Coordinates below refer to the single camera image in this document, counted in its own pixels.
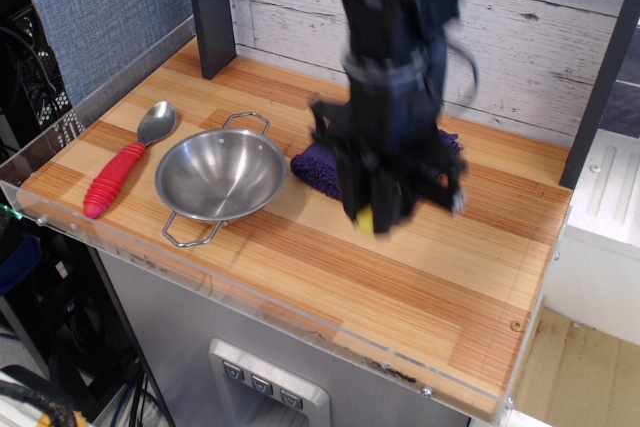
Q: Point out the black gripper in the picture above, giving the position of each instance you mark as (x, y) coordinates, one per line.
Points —
(384, 140)

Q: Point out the yellow toy squash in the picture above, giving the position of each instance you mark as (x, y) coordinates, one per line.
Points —
(365, 219)

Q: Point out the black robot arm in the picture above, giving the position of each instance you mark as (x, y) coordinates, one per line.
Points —
(386, 34)

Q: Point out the steel colander bowl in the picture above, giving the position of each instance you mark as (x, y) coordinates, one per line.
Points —
(221, 175)

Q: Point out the purple folded towel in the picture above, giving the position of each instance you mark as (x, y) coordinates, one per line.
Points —
(316, 166)

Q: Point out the white appliance side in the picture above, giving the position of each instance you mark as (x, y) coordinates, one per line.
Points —
(594, 275)

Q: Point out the silver dispenser button panel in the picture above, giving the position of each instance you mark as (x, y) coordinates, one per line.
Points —
(257, 392)

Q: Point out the red handled metal spoon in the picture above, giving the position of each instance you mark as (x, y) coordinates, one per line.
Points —
(157, 123)

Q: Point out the dark grey right post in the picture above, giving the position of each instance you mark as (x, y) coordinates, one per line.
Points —
(619, 42)

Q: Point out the clear acrylic guard rail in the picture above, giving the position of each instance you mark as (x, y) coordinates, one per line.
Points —
(443, 301)

